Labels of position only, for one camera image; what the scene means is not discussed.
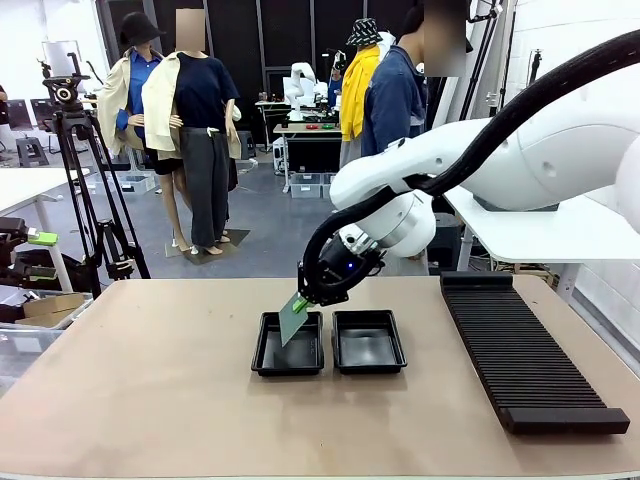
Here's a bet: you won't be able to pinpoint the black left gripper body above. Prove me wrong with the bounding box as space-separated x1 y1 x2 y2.
0 217 30 251

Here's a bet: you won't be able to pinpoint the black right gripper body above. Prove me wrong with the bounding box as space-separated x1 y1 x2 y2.
298 234 386 307

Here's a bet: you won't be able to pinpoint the green circuit board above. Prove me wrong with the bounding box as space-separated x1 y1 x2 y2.
278 293 310 349

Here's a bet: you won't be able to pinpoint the black ESD tray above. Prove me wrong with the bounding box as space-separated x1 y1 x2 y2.
331 309 409 375
250 310 325 377

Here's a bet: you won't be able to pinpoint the brown cardboard box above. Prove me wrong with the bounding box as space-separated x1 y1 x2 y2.
22 292 86 329

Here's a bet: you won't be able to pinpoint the clear plastic storage bin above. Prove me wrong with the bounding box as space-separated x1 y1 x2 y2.
0 288 95 381

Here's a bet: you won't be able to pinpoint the dark step stool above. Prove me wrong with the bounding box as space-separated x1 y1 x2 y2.
14 135 50 169

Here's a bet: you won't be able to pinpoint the black round stool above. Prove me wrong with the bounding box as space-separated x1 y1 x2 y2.
427 212 464 274

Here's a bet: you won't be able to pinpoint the background work table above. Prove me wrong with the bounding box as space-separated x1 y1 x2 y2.
273 122 344 194

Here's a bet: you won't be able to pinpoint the mannequin with yellow hoodie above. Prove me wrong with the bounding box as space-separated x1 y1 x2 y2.
339 18 396 169

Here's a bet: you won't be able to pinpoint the person in denim jacket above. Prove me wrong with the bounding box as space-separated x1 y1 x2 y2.
360 0 474 157

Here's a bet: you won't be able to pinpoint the mannequin with blue shirt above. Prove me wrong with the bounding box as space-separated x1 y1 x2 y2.
96 10 196 254

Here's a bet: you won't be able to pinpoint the mannequin with navy t-shirt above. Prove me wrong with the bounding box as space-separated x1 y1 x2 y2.
141 7 245 254

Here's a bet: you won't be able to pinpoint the black slotted board rack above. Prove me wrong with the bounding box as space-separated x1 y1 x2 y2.
438 270 631 435

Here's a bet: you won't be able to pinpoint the white table with basket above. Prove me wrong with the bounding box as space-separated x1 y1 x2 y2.
442 184 640 291

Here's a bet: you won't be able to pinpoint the black wide-brim hat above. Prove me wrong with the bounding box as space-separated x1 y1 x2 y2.
118 10 167 47

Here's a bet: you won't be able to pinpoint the patterned bucket hat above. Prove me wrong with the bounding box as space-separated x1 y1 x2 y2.
345 18 380 48

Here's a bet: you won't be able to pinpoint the black tripod stand poles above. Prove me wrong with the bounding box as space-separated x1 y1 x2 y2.
457 0 506 121

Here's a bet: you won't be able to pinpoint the black camera tripod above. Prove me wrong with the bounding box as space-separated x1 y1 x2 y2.
52 109 151 296

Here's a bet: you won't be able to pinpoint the dark mannequin base plate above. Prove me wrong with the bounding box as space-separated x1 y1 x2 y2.
187 228 251 265

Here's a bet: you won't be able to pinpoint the black right arm cable sleeve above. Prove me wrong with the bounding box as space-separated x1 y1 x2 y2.
299 29 640 301

